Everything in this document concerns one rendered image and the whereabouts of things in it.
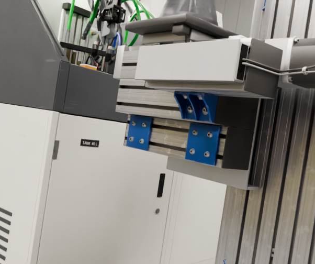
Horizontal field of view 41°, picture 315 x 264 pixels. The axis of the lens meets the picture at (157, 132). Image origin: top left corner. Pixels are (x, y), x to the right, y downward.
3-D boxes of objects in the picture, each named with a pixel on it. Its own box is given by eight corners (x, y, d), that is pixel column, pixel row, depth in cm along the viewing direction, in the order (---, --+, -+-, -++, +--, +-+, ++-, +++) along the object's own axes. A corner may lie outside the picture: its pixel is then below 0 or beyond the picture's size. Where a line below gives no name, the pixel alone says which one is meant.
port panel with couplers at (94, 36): (88, 62, 203) (97, -1, 203) (83, 62, 206) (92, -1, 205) (107, 67, 213) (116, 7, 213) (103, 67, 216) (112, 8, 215)
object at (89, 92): (63, 112, 134) (70, 63, 134) (55, 111, 137) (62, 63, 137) (178, 130, 182) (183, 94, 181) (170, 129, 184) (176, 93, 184)
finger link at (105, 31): (105, 42, 166) (109, 19, 166) (96, 43, 169) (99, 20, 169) (111, 44, 168) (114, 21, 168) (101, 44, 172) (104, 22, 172)
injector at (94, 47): (91, 94, 171) (99, 43, 171) (83, 94, 174) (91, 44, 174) (96, 95, 173) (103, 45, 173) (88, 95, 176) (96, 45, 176)
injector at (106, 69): (105, 97, 177) (113, 48, 177) (98, 97, 180) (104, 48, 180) (110, 98, 179) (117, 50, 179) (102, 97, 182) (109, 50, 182)
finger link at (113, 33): (111, 44, 168) (114, 21, 168) (101, 44, 172) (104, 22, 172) (116, 46, 170) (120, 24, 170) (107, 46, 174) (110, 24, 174)
